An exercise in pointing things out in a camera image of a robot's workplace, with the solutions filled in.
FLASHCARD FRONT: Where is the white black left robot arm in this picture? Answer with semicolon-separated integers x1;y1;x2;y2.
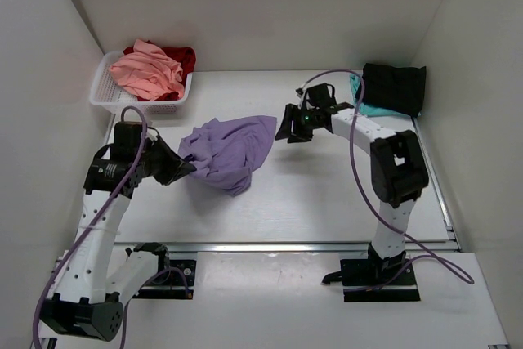
32;136;195;347

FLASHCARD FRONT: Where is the aluminium table edge rail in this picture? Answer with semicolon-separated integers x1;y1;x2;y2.
110;242;457;254

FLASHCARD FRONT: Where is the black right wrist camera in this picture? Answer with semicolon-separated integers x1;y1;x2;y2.
304;83;337;110

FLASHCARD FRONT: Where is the folded black t shirt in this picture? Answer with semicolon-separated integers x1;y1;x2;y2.
361;63;427;117

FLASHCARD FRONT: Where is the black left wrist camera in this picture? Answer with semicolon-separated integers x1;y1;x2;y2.
110;122;142;163

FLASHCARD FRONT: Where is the pink t shirt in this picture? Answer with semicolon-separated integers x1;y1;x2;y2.
109;38;186;101

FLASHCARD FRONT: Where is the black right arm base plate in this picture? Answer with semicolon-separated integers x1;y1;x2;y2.
321;258;421;303

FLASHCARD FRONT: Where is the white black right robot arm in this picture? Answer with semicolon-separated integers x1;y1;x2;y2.
275;102;428;286

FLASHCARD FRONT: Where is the folded teal t shirt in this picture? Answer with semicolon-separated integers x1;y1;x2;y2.
349;74;405;117

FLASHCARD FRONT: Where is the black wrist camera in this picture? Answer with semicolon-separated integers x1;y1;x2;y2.
110;122;142;163
304;83;337;110

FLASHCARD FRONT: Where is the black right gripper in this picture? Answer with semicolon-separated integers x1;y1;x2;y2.
275;105;320;144

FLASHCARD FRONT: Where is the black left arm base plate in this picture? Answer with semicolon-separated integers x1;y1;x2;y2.
134;253;197;301

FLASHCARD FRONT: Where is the purple t shirt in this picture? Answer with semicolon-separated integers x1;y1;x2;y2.
178;115;277;196

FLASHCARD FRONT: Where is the white plastic basket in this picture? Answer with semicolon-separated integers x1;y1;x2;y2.
88;51;194;116

